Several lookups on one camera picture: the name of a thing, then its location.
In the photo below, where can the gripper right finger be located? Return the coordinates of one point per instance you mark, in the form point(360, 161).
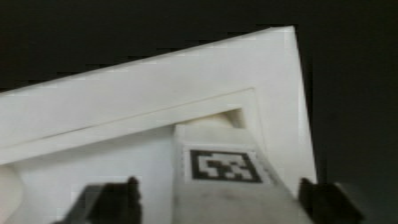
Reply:
point(328, 204)

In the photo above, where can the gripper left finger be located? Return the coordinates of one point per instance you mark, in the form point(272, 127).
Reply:
point(107, 204)

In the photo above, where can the white table leg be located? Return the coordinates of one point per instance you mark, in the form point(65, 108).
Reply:
point(228, 190)

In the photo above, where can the white U-shaped fence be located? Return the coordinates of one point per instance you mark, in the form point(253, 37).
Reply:
point(237, 74)

